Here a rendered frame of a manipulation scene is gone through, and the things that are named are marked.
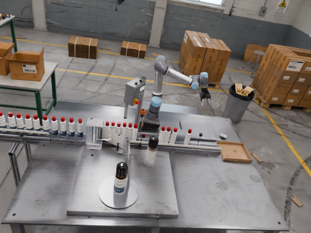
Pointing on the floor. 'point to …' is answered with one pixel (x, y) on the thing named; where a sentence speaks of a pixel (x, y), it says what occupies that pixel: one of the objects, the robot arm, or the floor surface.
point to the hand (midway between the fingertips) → (205, 105)
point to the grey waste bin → (235, 108)
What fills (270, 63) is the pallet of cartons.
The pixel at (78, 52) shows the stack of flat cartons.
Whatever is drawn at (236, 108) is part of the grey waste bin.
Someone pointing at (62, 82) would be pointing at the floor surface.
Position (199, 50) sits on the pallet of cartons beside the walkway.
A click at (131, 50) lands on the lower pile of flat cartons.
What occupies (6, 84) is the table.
